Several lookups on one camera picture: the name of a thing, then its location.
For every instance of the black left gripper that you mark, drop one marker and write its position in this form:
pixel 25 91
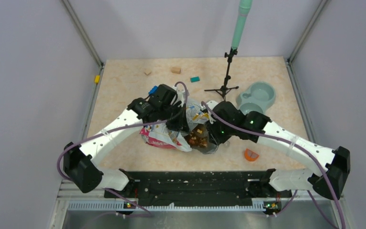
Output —
pixel 181 124

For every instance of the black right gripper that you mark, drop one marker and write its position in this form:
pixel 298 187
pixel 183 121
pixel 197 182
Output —
pixel 214 137

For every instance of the clear plastic scoop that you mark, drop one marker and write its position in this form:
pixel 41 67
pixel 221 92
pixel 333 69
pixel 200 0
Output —
pixel 226 144

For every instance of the pink pet food bag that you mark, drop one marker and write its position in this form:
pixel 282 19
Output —
pixel 195 137

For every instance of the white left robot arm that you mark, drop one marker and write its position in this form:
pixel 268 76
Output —
pixel 80 162

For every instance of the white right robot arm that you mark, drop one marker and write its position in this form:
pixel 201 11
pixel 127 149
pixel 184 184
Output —
pixel 325 169

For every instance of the teal double pet bowl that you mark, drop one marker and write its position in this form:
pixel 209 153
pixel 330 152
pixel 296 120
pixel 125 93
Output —
pixel 259 96

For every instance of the orange semicircle toy block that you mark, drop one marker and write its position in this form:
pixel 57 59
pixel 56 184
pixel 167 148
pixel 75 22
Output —
pixel 250 155

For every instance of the blue toy block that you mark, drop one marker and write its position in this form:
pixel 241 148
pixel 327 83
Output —
pixel 153 90

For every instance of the black tripod stand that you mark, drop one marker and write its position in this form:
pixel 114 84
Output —
pixel 224 89

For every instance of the teal rectangular block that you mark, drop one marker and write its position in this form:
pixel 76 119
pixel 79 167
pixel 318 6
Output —
pixel 195 79

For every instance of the light wooden block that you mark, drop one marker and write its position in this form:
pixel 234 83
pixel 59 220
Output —
pixel 176 70

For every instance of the small wooden cube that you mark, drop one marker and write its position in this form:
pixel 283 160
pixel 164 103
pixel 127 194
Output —
pixel 147 72

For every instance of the yellow clip on frame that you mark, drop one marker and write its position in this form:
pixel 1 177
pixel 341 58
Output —
pixel 97 79

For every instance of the aluminium frame rail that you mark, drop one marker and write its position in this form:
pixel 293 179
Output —
pixel 190 194

